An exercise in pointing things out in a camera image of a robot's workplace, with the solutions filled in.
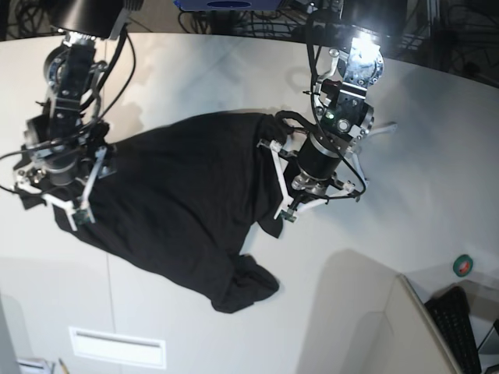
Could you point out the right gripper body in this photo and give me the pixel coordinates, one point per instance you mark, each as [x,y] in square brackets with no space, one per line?
[46,169]

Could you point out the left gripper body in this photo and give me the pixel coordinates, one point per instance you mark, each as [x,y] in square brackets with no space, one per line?
[313,168]

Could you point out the black t-shirt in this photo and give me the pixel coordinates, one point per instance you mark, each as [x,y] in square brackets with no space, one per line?
[183,200]

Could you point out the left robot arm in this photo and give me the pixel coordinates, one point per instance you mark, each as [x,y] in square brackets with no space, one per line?
[344,44]

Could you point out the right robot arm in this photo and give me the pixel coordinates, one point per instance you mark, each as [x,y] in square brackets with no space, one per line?
[66,141]

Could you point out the green tape roll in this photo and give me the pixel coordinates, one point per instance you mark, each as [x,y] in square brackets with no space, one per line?
[463,265]

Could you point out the black keyboard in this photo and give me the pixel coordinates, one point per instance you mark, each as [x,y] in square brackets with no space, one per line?
[450,313]

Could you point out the pencil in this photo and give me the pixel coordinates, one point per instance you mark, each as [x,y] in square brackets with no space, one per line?
[63,366]

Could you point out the white plastic camera mount bracket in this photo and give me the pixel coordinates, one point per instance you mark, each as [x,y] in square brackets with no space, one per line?
[370,144]

